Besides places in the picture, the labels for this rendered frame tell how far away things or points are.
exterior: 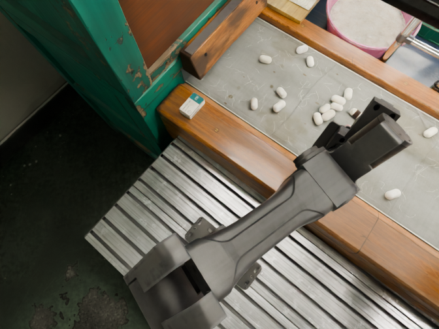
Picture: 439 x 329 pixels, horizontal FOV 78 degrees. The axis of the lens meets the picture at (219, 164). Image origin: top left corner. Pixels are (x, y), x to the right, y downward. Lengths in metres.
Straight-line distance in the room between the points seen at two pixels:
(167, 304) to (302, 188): 0.20
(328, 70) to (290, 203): 0.57
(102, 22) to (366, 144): 0.43
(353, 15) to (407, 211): 0.58
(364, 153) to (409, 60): 0.68
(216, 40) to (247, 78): 0.14
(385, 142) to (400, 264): 0.38
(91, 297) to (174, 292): 1.22
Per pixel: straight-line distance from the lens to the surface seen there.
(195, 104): 0.70
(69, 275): 1.58
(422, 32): 1.13
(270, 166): 0.66
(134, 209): 0.76
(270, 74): 0.80
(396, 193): 0.75
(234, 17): 0.77
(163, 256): 0.28
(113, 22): 0.52
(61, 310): 1.61
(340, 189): 0.37
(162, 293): 0.33
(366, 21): 1.01
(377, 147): 0.41
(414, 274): 0.74
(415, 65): 1.06
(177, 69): 0.73
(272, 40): 0.87
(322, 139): 0.55
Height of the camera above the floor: 1.39
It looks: 73 degrees down
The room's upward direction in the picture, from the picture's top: 4 degrees counter-clockwise
